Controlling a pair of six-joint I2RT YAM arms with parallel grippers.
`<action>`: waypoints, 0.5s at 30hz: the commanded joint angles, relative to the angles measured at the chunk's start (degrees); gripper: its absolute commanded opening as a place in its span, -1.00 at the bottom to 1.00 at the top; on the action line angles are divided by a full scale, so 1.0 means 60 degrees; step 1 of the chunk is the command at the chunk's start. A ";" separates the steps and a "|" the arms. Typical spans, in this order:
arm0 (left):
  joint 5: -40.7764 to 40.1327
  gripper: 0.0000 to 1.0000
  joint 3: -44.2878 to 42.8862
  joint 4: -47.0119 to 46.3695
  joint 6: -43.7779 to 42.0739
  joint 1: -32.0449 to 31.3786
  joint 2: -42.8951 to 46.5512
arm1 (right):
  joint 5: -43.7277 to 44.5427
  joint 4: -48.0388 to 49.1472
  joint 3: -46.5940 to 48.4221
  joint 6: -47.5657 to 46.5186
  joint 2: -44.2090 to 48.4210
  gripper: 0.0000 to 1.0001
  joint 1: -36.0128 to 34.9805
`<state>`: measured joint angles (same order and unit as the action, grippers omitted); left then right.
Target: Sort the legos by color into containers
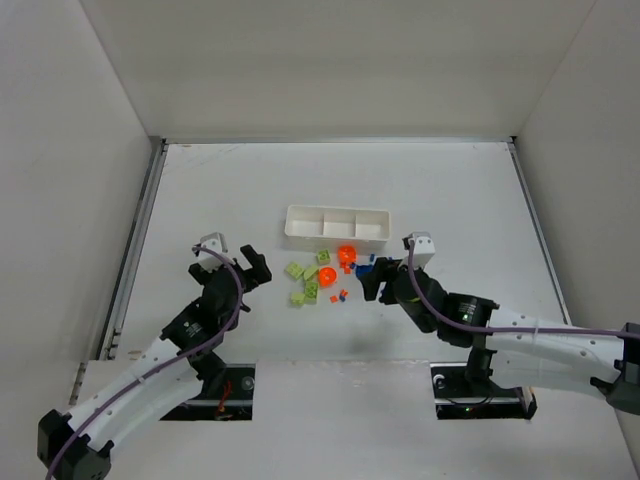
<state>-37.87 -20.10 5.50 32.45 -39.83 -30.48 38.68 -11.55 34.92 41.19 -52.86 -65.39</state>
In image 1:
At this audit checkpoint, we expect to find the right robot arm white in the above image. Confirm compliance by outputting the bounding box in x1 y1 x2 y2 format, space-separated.
358 258 639 415

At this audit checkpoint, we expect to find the blue round lego piece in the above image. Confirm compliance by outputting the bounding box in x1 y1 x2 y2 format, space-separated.
355 264 374 278

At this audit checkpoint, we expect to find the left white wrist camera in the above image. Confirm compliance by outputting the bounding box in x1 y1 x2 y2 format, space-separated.
192 232 228 257

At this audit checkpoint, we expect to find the green square lego brick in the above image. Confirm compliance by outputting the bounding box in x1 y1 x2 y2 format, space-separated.
316 249 331 265

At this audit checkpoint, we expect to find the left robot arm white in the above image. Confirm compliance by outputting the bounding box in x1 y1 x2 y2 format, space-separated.
37 238 272 479

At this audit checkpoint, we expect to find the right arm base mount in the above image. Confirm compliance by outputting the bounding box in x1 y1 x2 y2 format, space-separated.
430 362 538 421

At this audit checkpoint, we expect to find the white three-compartment tray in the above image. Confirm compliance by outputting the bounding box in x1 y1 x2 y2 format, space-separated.
284 205 391 253

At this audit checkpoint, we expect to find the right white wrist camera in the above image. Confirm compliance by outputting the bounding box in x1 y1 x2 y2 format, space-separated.
401 231 435 270

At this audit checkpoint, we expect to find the green 2x4 lego brick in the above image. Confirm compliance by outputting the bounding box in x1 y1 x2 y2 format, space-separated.
285 262 305 281

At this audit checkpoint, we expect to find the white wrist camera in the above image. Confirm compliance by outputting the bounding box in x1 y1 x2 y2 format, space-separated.
192 232 228 257
401 231 435 270

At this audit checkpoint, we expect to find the green sloped lego brick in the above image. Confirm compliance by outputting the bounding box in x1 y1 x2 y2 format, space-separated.
303 265 319 282

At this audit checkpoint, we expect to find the orange round lego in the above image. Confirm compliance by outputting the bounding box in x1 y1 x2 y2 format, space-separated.
337 245 357 264
317 266 338 288

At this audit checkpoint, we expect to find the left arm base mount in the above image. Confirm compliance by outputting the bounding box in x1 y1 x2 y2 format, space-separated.
161 364 256 422

